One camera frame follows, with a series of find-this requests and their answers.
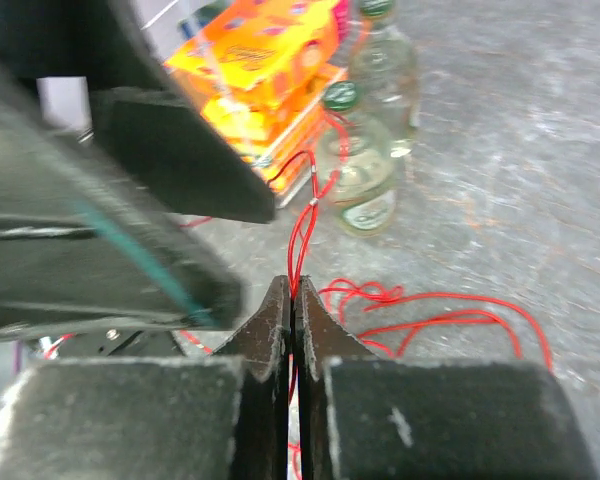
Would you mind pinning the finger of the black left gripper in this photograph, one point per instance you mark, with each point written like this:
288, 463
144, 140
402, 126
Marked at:
161, 141
82, 247

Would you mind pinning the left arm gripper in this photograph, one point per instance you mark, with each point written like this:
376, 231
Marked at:
100, 41

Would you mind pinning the green glass bottle rear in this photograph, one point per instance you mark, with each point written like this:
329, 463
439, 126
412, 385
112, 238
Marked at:
384, 65

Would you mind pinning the orange snack box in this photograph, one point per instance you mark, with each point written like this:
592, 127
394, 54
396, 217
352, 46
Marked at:
255, 70

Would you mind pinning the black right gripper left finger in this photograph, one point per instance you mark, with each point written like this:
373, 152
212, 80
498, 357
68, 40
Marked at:
223, 416

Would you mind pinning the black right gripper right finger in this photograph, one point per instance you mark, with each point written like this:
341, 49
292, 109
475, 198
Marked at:
363, 417

